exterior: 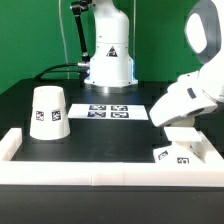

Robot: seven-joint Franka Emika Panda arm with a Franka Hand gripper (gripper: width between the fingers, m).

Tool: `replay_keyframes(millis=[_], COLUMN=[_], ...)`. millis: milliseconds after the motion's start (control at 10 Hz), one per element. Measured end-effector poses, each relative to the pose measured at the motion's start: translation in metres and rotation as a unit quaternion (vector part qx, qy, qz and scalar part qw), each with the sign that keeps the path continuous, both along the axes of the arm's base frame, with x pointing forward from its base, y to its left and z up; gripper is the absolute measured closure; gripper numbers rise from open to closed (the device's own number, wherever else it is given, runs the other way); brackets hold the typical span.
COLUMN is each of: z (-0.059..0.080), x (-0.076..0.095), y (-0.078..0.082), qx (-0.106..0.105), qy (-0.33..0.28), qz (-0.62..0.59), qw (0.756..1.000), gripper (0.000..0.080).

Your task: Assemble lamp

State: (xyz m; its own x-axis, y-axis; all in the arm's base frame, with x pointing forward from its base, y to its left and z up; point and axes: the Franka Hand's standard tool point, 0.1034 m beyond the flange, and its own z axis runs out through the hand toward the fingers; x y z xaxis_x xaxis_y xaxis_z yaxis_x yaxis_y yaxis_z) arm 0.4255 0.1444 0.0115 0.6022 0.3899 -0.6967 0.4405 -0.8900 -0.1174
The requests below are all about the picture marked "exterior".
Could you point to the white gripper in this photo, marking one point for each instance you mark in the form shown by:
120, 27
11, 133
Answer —
183, 99

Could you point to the white lamp base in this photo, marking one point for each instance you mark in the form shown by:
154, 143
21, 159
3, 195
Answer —
179, 152

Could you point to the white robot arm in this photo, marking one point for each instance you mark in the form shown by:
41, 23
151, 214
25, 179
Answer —
112, 67

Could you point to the white lamp shade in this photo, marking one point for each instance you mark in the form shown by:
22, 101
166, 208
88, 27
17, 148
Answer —
49, 120

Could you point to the white marker sheet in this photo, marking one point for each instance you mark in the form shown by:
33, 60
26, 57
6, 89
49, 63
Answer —
112, 112

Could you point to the white U-shaped fence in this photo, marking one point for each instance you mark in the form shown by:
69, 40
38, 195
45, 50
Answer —
208, 174

